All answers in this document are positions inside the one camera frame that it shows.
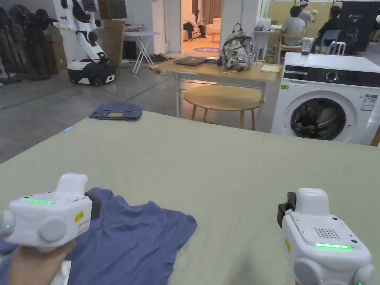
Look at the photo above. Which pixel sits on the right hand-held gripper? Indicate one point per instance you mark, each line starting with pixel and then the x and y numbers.
pixel 320 237

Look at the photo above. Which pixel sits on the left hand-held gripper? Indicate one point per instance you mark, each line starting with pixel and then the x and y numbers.
pixel 44 219

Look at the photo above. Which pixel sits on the blue shirt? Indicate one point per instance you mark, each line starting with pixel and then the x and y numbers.
pixel 130 237

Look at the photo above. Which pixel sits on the person's left hand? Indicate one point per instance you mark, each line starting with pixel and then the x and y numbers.
pixel 32 265

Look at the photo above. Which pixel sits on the bed with pale green sheet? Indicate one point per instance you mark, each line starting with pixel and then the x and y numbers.
pixel 207 178

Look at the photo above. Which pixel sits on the folded blue jeans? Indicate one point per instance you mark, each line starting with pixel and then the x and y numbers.
pixel 117 111

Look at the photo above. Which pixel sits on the white washing machine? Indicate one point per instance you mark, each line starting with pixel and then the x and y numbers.
pixel 323 98

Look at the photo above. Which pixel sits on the row of black tripods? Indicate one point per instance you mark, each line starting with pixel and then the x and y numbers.
pixel 23 44

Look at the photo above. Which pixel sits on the white humanoid robot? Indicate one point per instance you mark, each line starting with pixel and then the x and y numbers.
pixel 86 41

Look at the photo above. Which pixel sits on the tall brown carton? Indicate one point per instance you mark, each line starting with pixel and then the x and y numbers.
pixel 112 41

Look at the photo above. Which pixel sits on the group of people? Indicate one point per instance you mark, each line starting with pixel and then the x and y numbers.
pixel 314 20

